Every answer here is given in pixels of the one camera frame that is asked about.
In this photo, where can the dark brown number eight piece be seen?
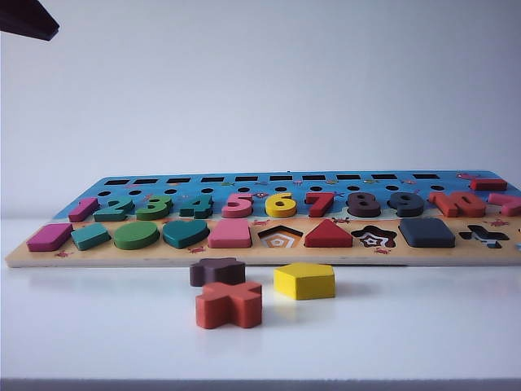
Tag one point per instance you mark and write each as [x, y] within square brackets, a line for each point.
[364, 212]

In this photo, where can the green number three piece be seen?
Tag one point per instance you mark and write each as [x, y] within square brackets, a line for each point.
[151, 213]

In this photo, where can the pink trapezoid block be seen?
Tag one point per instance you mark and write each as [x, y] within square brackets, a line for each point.
[230, 236]

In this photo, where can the red number seven piece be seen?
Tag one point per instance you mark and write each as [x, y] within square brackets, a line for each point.
[318, 207]

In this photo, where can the orange cross block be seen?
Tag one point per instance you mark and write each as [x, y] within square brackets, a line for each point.
[228, 305]

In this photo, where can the green circle block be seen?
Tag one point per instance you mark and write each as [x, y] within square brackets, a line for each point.
[135, 236]

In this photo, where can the yellow number six piece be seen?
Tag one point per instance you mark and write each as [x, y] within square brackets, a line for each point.
[279, 212]

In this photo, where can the dark purple star block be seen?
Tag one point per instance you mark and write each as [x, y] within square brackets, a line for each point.
[215, 271]

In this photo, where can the red triangle block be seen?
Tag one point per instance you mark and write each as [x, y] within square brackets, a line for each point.
[329, 238]

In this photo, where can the magenta number one piece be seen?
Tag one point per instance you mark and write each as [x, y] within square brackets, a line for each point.
[81, 210]

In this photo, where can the orange number ten piece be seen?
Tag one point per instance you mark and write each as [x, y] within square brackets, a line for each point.
[447, 207]

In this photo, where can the pink number five piece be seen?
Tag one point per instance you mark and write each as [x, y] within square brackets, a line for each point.
[235, 212]

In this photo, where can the dark blue number nine piece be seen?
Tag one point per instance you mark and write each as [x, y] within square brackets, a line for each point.
[409, 211]

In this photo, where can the teal number two piece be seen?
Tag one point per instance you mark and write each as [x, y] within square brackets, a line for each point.
[110, 215]

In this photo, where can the teal rhombus block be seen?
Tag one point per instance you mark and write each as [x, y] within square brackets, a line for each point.
[89, 238]

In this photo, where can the red minus sign piece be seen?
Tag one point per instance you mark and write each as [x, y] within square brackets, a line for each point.
[489, 184]

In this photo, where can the yellow pentagon block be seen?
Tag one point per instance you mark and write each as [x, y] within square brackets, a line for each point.
[303, 285]

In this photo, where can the magenta rectangle block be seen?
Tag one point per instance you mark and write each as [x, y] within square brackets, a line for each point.
[46, 238]

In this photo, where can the pink math sign piece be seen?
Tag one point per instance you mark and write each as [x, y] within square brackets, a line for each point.
[510, 203]

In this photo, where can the wooden number shape puzzle board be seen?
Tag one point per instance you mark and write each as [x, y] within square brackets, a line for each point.
[244, 255]

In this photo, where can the teal heart block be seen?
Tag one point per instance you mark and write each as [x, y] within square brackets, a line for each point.
[184, 236]

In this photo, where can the dark teal number four piece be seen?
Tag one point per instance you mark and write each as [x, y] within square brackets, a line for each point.
[202, 207]

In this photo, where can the dark blue square block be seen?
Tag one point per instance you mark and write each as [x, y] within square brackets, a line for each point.
[425, 234]

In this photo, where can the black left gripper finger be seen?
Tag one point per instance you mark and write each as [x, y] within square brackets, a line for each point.
[22, 16]

